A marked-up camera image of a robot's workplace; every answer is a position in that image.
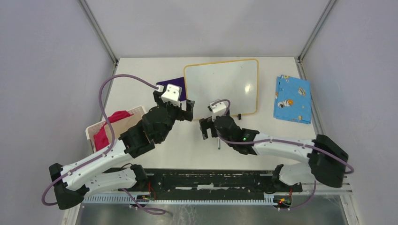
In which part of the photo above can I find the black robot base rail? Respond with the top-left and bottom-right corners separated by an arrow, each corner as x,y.
127,168 -> 303,201

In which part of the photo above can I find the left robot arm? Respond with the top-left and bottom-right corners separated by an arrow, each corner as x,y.
45,91 -> 195,210

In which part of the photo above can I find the yellow framed whiteboard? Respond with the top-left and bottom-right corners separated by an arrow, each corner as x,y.
184,59 -> 259,120

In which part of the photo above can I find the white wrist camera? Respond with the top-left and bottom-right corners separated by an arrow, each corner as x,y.
161,84 -> 182,107
209,100 -> 227,120

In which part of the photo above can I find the beige cloth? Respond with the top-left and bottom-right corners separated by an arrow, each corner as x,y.
108,111 -> 142,140

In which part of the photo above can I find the white plastic basket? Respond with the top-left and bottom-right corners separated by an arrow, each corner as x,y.
85,106 -> 146,153

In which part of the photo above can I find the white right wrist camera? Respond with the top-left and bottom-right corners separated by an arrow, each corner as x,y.
209,100 -> 227,120

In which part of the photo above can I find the red cloth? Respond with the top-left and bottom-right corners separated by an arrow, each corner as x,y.
93,110 -> 132,152

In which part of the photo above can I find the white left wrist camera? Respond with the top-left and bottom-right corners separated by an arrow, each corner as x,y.
161,84 -> 182,107

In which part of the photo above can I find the blue patterned cloth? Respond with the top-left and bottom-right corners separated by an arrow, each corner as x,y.
273,75 -> 312,124

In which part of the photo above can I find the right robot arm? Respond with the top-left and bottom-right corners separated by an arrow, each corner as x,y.
199,116 -> 353,191

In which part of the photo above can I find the purple cloth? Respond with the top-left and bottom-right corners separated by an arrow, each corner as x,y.
156,77 -> 187,105

